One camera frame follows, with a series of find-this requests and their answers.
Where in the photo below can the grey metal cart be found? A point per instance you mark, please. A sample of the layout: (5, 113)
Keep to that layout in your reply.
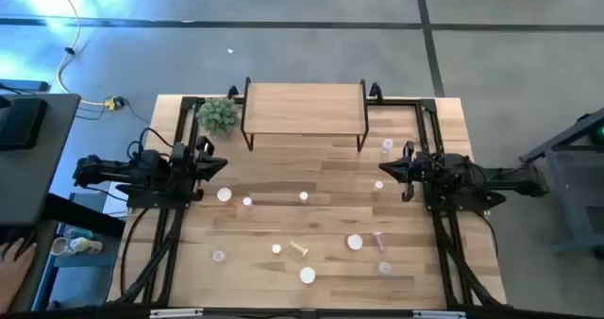
(564, 196)

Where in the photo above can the dark desk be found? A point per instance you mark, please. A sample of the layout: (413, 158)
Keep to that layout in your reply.
(85, 215)

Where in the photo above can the orange bottle with clear tape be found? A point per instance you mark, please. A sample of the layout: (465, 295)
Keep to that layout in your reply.
(307, 275)

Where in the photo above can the pale green pill bottle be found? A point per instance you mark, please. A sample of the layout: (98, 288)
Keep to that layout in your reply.
(276, 248)
(298, 249)
(378, 185)

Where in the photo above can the black flat device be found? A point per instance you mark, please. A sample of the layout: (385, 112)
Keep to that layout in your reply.
(21, 123)

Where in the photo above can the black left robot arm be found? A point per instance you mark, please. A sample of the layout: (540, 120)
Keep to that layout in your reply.
(132, 168)

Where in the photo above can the pink pill bottle white cap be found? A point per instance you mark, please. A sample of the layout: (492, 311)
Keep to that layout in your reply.
(246, 201)
(379, 242)
(303, 196)

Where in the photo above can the person's hand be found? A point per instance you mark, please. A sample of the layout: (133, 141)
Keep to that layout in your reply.
(14, 272)

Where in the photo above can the black device green light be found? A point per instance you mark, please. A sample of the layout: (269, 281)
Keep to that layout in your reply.
(600, 132)

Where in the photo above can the yellow black power plug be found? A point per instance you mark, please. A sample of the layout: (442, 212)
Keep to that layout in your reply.
(114, 104)

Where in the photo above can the teal object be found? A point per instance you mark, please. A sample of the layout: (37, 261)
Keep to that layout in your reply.
(80, 234)

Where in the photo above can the dark slim panel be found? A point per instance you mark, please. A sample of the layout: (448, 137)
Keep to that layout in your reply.
(23, 85)

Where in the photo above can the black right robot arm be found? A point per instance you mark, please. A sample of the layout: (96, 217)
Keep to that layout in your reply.
(495, 179)

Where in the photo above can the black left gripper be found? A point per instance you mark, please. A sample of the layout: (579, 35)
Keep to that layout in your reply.
(194, 165)

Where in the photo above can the black metal table frame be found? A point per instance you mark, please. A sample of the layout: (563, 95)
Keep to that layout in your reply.
(427, 104)

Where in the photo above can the green potted plant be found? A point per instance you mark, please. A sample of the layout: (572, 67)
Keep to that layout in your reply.
(218, 116)

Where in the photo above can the short wide orange pill bottle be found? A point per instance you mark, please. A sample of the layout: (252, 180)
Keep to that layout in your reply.
(224, 194)

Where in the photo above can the white cup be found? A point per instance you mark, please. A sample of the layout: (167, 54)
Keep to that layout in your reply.
(59, 246)

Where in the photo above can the grey desk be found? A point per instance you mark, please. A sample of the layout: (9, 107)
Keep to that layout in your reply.
(52, 177)

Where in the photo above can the cream bottle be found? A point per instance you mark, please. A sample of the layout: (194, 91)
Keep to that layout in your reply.
(89, 246)

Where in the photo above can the wooden shelf black metal frame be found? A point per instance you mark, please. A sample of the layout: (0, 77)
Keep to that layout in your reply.
(302, 111)

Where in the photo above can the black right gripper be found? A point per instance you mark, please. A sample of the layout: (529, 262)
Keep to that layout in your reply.
(415, 170)

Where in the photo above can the blue grey cabinet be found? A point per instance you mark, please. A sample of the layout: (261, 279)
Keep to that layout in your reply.
(89, 286)

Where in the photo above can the black clamp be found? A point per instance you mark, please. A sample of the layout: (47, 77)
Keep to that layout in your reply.
(232, 91)
(376, 90)

